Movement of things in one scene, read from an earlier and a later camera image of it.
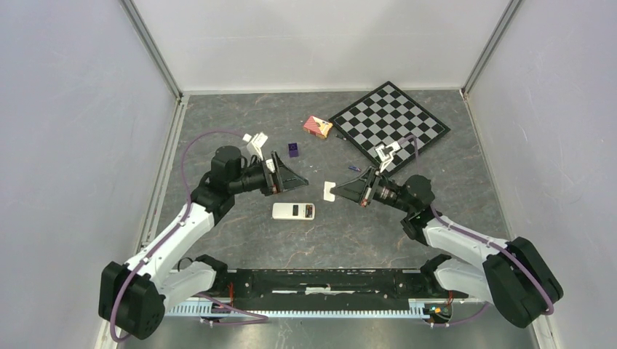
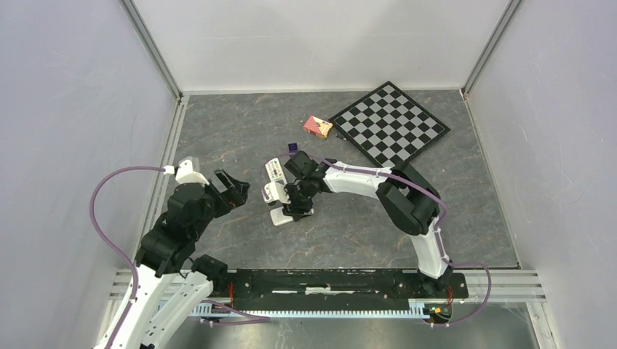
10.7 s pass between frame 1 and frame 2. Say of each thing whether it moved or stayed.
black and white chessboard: stayed
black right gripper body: moved
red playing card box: stayed
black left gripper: moved
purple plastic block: stayed
